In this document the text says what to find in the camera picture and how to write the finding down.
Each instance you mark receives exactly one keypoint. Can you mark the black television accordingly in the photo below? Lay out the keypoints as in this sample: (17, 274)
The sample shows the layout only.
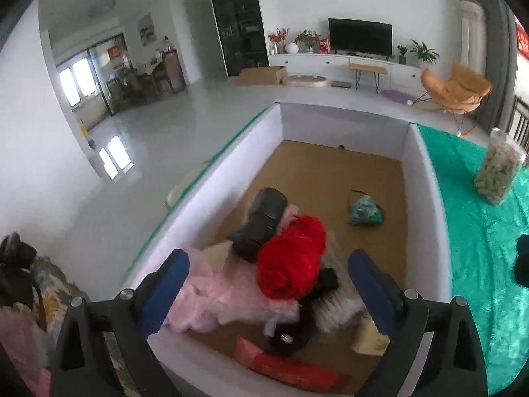
(359, 36)

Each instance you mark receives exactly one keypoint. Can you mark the white cardboard box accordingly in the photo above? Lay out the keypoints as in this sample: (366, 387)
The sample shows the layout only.
(343, 124)

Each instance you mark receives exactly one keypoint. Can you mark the patterned floral cloth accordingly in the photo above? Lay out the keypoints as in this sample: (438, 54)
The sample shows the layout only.
(24, 339)

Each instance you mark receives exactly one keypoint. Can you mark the red gift box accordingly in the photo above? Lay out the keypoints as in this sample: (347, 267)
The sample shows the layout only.
(325, 44)

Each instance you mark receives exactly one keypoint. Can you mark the red wall hanging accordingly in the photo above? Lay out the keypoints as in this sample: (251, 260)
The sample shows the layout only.
(524, 41)

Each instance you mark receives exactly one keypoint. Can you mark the white standing air conditioner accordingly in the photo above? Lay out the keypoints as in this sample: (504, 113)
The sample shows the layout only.
(473, 33)

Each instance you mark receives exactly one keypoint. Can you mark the framed wall painting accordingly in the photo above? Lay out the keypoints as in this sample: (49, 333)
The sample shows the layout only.
(146, 29)

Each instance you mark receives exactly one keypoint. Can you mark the clear plastic snack jar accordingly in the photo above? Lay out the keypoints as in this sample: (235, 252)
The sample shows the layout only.
(498, 169)

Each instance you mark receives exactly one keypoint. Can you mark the large potted green plant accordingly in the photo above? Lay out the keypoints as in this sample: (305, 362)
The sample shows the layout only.
(423, 53)

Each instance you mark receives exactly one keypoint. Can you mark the small potted green plant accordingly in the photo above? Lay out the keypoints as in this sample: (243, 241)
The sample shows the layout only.
(403, 53)

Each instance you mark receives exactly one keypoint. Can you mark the round white vase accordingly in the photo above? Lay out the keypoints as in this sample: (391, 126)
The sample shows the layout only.
(292, 48)

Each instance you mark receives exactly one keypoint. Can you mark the green tablecloth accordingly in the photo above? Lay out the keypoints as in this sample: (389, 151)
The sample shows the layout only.
(479, 248)

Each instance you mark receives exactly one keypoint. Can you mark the wooden bench black legs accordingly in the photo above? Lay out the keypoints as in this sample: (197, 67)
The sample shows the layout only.
(368, 68)

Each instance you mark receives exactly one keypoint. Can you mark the blue patterned triangular pouch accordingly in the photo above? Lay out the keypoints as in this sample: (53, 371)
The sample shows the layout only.
(365, 211)

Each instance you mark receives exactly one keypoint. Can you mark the black shiny bundle white band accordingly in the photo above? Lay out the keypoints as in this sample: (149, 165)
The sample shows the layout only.
(306, 322)

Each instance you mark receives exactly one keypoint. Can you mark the red packet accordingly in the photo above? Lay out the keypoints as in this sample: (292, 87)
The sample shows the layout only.
(289, 370)

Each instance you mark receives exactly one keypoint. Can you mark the dark flat floor scale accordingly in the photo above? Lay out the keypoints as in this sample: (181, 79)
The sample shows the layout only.
(341, 84)

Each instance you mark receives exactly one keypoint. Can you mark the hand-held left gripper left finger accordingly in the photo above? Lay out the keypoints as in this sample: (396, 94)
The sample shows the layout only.
(165, 293)

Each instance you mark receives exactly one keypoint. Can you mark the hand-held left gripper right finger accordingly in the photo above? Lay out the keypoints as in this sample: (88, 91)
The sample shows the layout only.
(372, 293)

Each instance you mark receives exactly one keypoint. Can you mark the black plastic bag roll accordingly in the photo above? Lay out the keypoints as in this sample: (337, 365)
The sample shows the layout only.
(260, 215)

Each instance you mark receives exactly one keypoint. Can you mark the white tv cabinet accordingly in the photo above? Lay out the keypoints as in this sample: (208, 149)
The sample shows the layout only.
(314, 63)

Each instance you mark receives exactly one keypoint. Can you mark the glass balcony door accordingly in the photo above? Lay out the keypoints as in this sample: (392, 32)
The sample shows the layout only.
(82, 78)

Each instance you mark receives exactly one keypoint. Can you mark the grey curtain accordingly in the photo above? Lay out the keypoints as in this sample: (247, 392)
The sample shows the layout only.
(498, 49)

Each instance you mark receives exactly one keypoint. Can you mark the red yarn ball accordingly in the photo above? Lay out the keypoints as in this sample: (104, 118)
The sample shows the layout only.
(289, 256)

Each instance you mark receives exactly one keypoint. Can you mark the wooden slatted chair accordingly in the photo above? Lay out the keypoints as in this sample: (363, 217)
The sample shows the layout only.
(520, 124)

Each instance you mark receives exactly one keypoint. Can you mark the brown cardboard box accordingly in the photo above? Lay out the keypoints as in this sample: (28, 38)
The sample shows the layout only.
(262, 76)

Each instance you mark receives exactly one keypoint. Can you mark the oval beige pet bed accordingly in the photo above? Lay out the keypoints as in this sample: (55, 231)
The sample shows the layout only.
(306, 81)

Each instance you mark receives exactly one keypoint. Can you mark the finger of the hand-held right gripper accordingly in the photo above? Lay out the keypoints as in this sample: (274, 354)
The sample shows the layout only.
(524, 246)
(523, 272)

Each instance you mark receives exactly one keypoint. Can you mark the dark glass display cabinet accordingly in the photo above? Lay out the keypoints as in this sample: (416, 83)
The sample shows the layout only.
(237, 20)

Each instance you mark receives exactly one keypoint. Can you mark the dining table with chairs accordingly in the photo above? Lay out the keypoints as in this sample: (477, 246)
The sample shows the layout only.
(153, 76)

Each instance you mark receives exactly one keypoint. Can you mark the green plant with red flowers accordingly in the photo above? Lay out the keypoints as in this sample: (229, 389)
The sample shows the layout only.
(306, 40)

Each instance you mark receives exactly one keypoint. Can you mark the orange lounge chair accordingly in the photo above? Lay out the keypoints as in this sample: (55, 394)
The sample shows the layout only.
(450, 91)

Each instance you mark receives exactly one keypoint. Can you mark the clear bag of wooden sticks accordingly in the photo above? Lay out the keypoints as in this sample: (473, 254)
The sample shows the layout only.
(339, 310)

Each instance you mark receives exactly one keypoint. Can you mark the red flowers in vase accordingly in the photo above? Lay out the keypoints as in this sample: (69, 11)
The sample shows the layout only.
(277, 38)

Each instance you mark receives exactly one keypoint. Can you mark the pink mesh bath pouf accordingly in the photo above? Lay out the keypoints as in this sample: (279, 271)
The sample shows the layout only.
(194, 293)

